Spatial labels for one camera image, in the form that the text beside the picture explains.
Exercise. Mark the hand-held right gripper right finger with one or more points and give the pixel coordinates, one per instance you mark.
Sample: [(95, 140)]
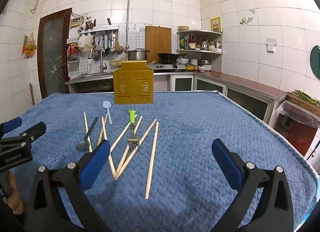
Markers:
[(225, 162)]

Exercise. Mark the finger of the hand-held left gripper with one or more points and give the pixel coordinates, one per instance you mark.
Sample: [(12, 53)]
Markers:
[(35, 130), (12, 124)]

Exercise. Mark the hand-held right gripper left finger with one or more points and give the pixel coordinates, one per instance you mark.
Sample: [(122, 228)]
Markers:
[(96, 159)]

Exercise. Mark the wooden chopstick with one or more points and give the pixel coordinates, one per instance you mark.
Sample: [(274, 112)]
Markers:
[(111, 159), (146, 134), (122, 160), (122, 134), (99, 139), (87, 132), (152, 159)]

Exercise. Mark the metal spoon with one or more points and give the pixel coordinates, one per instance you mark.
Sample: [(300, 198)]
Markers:
[(83, 144)]

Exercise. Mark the light blue plastic spoon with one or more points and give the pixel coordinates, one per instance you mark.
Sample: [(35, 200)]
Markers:
[(106, 104)]

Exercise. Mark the yellow perforated utensil holder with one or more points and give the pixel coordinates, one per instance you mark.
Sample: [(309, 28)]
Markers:
[(132, 84)]

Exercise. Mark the person's left hand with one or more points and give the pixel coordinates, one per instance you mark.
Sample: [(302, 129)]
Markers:
[(15, 205)]

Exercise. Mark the blue knitted blanket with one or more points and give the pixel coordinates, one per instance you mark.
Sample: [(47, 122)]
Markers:
[(187, 134)]

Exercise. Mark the plastic-covered red cabinet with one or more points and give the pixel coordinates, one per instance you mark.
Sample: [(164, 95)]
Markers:
[(300, 134)]

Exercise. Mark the hanging orange snack bags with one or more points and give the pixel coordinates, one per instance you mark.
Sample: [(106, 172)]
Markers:
[(30, 46)]

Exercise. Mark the steel sink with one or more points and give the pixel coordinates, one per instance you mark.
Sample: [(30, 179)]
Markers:
[(95, 75)]

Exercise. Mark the white dish soap bottle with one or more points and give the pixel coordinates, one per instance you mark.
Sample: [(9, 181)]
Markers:
[(91, 68)]

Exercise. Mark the brown-topped kitchen counter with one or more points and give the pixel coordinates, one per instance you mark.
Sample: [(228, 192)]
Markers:
[(250, 82)]

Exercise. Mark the brown-framed glass door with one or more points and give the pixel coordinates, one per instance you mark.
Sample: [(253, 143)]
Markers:
[(52, 47)]

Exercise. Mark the wooden crate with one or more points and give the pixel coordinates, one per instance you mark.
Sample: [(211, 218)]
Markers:
[(300, 105)]

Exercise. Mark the stack of white dishes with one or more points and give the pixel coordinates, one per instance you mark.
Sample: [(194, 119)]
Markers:
[(203, 68)]

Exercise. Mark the steel faucet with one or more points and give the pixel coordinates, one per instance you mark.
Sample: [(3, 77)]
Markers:
[(102, 59)]

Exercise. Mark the white hanging cloth bag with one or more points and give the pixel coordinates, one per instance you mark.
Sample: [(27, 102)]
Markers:
[(86, 43)]

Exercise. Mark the yellow bowl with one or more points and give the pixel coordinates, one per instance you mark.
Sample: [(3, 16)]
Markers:
[(190, 67)]

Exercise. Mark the green vegetables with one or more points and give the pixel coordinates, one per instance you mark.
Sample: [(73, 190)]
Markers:
[(306, 96)]

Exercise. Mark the hanging black ladle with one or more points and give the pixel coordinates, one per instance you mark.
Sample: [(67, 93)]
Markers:
[(110, 51)]

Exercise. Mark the steel pot with lid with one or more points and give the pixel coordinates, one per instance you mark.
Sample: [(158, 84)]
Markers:
[(136, 54)]

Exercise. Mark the steel gas stove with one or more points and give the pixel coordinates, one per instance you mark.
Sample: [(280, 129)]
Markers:
[(165, 66)]

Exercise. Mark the hanging wooden spatula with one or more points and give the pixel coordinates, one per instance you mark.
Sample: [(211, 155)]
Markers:
[(116, 46)]

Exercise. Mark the steel cutlery cup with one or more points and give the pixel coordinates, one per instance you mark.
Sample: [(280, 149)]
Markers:
[(90, 27)]

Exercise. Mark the black wok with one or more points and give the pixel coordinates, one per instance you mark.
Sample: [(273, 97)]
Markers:
[(170, 56)]

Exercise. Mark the dark sauce bottle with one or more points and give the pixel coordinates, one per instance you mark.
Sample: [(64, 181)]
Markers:
[(192, 43)]

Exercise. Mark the green bottle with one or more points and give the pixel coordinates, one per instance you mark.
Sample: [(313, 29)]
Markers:
[(182, 43)]

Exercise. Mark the wooden cutting board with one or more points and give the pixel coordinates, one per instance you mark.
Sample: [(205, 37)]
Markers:
[(157, 42)]

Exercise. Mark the green round object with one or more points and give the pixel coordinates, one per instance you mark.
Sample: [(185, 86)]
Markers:
[(315, 62)]

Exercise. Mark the beige bowl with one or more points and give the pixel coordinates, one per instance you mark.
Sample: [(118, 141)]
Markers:
[(183, 28)]

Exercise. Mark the grey corner wall shelf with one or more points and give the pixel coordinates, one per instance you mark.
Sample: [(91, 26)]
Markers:
[(200, 51)]

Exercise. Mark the beige wall control box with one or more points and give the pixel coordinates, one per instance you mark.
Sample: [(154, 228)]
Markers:
[(76, 21)]

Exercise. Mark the steel wall utensil rack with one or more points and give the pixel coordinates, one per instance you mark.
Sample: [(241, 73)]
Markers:
[(100, 29)]

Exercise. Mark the white wall socket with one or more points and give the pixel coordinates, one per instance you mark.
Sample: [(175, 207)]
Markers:
[(271, 46)]

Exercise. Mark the yellow wall poster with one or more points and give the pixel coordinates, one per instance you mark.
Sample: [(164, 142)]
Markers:
[(215, 24)]

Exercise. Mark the small wall sticker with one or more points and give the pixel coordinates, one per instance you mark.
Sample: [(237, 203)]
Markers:
[(243, 20)]

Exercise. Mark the grey vertical wall pipe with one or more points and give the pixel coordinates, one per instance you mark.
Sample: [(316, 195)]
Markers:
[(128, 9)]

